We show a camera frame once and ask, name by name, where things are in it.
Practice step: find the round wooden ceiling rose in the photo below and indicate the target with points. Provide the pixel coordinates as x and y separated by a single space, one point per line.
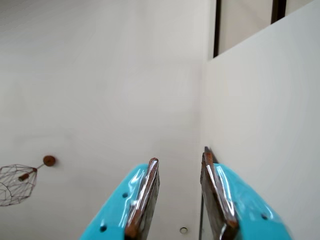
49 160

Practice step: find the dark frame post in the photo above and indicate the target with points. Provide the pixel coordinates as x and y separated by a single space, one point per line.
217 30
278 10

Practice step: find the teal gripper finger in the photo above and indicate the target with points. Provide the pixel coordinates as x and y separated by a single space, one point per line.
250 212
117 207

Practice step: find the recessed ceiling spotlight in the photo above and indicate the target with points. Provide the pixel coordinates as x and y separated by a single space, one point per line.
183 230

